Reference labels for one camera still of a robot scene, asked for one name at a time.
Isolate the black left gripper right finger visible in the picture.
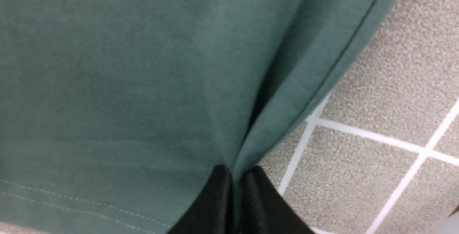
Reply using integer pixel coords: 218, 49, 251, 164
240, 166, 314, 234

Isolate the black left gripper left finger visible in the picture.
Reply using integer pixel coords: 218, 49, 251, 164
168, 165, 234, 234

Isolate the green long-sleeve top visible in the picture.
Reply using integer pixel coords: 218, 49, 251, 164
0, 0, 396, 234

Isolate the grey checkered tablecloth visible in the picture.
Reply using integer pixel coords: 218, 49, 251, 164
0, 0, 459, 234

